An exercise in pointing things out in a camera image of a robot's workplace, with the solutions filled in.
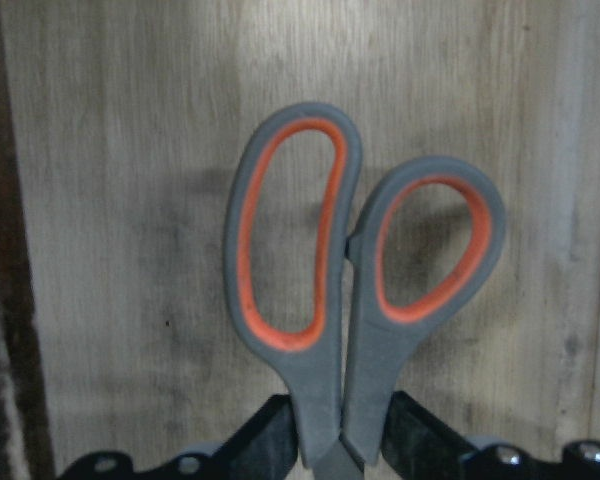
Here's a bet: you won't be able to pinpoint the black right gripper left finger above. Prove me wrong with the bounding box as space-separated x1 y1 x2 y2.
214 394 299 480

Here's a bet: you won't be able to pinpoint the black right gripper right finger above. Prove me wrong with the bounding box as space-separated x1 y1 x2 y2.
381 391 475 480

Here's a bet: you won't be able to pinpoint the grey orange scissors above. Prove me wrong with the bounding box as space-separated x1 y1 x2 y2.
223 102 505 479

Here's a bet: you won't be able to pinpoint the wooden drawer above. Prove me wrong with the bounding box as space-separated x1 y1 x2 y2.
0 0 600 480

